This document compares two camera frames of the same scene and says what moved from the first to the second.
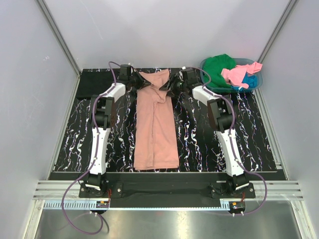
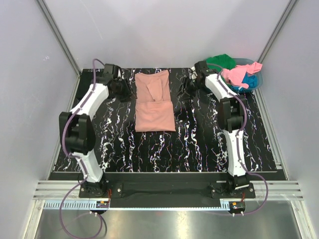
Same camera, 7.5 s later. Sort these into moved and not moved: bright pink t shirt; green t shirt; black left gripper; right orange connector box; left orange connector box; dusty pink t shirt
Moved: black left gripper; dusty pink t shirt
Not moved: green t shirt; left orange connector box; right orange connector box; bright pink t shirt
